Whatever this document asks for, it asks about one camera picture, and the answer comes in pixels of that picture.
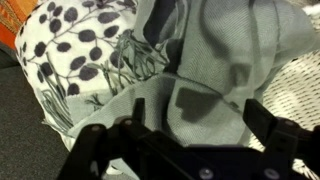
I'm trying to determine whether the orange blanket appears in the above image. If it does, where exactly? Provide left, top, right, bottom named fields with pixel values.
left=0, top=0, right=40, bottom=51

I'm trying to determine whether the white woven basket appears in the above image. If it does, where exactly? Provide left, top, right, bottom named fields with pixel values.
left=247, top=49, right=320, bottom=180

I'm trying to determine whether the white leaf patterned cloth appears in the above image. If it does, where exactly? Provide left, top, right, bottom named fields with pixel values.
left=14, top=0, right=175, bottom=152

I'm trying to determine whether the grey fabric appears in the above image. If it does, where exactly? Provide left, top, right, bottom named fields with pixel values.
left=68, top=0, right=320, bottom=150

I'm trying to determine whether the grey sofa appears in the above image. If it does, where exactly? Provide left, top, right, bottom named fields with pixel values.
left=0, top=42, right=72, bottom=180

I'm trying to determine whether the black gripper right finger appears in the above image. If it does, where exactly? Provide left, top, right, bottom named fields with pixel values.
left=242, top=98, right=320, bottom=180

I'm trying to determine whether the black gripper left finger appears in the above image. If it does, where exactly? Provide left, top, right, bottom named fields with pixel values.
left=55, top=97, right=202, bottom=180

